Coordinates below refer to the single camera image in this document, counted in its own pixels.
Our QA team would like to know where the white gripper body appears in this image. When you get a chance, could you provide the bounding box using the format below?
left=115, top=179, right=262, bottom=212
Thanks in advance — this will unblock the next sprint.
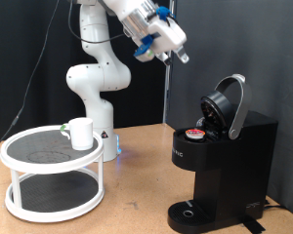
left=145, top=15, right=188, bottom=61

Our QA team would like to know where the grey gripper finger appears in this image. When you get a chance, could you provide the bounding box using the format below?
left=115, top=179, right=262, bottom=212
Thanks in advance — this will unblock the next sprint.
left=161, top=52, right=173, bottom=67
left=176, top=45, right=190, bottom=64

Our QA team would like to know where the white coffee pod red lid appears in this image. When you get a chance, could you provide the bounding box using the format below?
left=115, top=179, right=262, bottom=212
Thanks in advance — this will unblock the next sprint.
left=184, top=128, right=207, bottom=141

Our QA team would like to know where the black Keurig coffee machine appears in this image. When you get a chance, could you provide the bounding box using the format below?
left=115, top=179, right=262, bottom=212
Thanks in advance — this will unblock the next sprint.
left=167, top=73, right=279, bottom=234

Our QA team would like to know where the grey metal vertical pole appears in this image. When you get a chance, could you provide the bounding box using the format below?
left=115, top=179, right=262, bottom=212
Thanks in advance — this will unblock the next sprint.
left=162, top=0, right=177, bottom=125

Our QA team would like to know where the white two-tier turntable stand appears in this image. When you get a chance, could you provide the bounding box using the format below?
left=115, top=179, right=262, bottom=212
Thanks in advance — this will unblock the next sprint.
left=0, top=124, right=105, bottom=224

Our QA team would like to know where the black tape strip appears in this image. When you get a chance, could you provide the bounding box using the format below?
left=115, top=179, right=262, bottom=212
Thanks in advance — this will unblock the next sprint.
left=238, top=216, right=267, bottom=234

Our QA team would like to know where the blue cable clip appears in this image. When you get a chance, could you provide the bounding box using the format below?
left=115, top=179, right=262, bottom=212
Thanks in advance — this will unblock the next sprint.
left=155, top=6, right=172, bottom=21

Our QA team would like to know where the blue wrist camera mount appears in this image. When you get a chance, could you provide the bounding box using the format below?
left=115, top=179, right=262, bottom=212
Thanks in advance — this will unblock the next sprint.
left=133, top=33, right=161, bottom=63

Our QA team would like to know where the white mug green handle mark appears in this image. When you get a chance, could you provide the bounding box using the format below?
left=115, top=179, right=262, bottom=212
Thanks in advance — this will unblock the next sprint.
left=60, top=117, right=95, bottom=151

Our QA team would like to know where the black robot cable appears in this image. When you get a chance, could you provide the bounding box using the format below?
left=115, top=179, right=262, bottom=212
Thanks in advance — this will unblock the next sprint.
left=0, top=0, right=127, bottom=154

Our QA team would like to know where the black machine power cable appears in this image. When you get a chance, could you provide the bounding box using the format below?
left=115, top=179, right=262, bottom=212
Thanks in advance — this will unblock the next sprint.
left=263, top=198, right=291, bottom=211

